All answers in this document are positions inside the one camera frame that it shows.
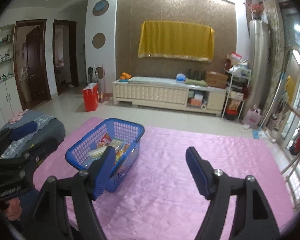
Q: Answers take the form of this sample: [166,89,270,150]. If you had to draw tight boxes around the blue plastic basket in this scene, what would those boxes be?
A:
[65,118,145,192]

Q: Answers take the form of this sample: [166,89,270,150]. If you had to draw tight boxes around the person left hand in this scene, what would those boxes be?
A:
[4,197,23,221]

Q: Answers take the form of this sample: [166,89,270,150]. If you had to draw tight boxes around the grey padded chair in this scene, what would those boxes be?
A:
[0,111,65,166]

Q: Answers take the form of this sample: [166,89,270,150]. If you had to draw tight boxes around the cracker pack green ends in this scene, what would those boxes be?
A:
[88,139,130,163]

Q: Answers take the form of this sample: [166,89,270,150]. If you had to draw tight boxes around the red small snack packet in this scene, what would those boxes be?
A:
[97,133,111,148]

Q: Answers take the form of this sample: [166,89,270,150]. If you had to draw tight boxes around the red paper bag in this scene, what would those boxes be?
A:
[82,83,98,112]

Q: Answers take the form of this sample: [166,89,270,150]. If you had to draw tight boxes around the pink quilted table cover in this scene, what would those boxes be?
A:
[32,116,296,240]

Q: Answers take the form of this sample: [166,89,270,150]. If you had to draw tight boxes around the oranges on plate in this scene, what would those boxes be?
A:
[119,72,132,82]

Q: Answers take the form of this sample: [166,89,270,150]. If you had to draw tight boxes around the pink gift bag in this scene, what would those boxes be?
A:
[242,105,262,129]

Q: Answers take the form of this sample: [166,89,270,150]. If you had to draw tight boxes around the cream low tv cabinet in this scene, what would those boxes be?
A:
[113,76,227,116]

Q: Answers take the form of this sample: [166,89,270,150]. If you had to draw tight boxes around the white metal shelf rack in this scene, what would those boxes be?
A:
[222,55,252,121]

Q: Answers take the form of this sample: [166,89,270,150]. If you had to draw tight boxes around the cardboard box on cabinet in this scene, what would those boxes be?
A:
[204,70,228,89]

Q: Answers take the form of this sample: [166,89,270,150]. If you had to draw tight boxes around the silver standing air conditioner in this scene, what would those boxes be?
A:
[245,19,270,109]

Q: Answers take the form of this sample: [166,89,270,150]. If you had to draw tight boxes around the yellow tv cover cloth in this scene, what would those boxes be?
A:
[138,21,215,62]

